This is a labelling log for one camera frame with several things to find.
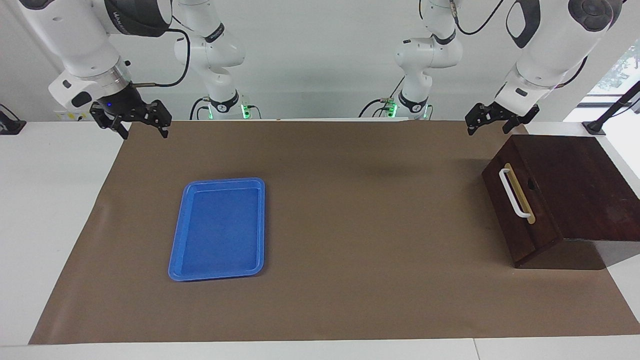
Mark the black table clamp mount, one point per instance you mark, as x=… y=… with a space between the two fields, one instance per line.
x=10 y=125

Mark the blue plastic tray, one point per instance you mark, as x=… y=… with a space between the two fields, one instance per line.
x=220 y=230

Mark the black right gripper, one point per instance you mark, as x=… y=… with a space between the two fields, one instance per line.
x=122 y=102

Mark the window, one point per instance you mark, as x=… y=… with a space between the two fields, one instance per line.
x=617 y=70

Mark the brown paper table mat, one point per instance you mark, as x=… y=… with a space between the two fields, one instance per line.
x=350 y=240

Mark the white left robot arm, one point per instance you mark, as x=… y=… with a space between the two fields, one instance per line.
x=550 y=45

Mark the black clamp stand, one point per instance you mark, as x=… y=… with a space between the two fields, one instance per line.
x=607 y=112

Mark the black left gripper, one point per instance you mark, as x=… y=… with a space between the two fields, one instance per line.
x=520 y=112

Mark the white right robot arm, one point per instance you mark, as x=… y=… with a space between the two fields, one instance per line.
x=75 y=40

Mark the dark brown wooden cabinet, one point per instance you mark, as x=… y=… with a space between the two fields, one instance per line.
x=585 y=190

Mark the white wall socket box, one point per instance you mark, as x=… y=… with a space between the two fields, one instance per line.
x=70 y=116

